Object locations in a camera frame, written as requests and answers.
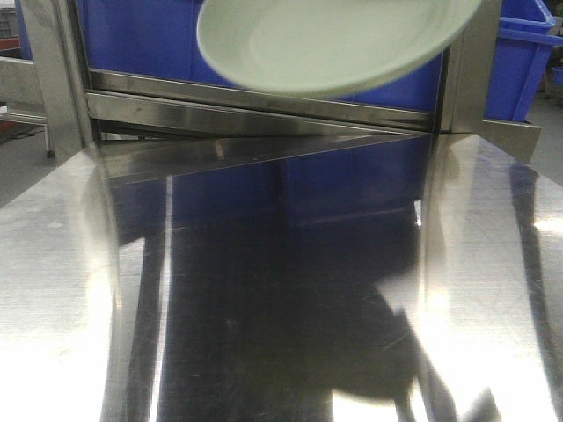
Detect pale green plate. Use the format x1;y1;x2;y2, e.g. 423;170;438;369
196;1;480;98

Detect blue bin far right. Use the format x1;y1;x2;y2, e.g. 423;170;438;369
485;1;562;122

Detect blue plastic bin right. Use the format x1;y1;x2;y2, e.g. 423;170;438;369
77;0;442;112

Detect stainless steel shelf rack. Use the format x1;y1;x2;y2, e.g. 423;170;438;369
15;1;540;162

